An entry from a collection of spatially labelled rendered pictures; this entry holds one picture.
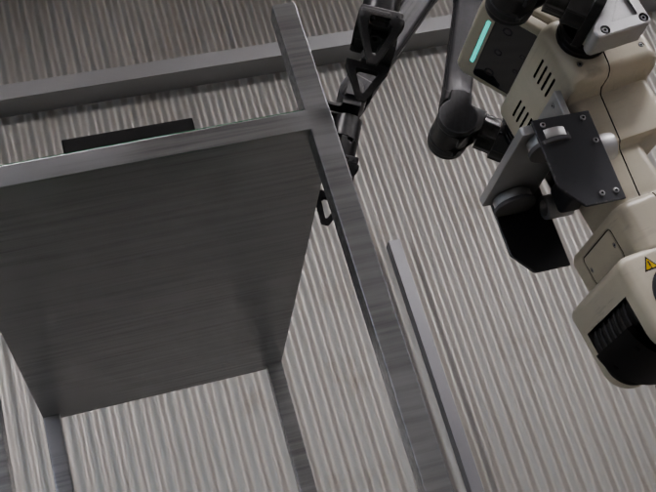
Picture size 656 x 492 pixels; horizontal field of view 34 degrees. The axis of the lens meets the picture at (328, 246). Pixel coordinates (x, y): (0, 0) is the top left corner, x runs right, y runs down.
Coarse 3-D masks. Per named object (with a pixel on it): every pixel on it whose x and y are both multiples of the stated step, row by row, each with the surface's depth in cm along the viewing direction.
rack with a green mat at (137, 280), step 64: (256, 128) 121; (320, 128) 122; (0, 192) 116; (64, 192) 120; (128, 192) 124; (192, 192) 128; (256, 192) 133; (0, 256) 129; (64, 256) 134; (128, 256) 140; (192, 256) 145; (256, 256) 152; (0, 320) 147; (64, 320) 154; (128, 320) 160; (192, 320) 168; (256, 320) 176; (384, 320) 113; (64, 384) 179; (128, 384) 188; (192, 384) 199; (0, 448) 103; (64, 448) 190
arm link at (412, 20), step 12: (408, 0) 213; (420, 0) 214; (432, 0) 215; (408, 12) 212; (420, 12) 213; (408, 24) 211; (420, 24) 215; (408, 36) 210; (396, 48) 208; (360, 72) 203; (372, 96) 206; (360, 108) 203
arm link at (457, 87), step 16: (464, 0) 215; (480, 0) 216; (464, 16) 214; (464, 32) 212; (448, 48) 212; (448, 64) 209; (448, 80) 206; (464, 80) 207; (448, 96) 204; (464, 96) 202; (448, 112) 200; (464, 112) 200; (448, 128) 198; (464, 128) 199; (432, 144) 205
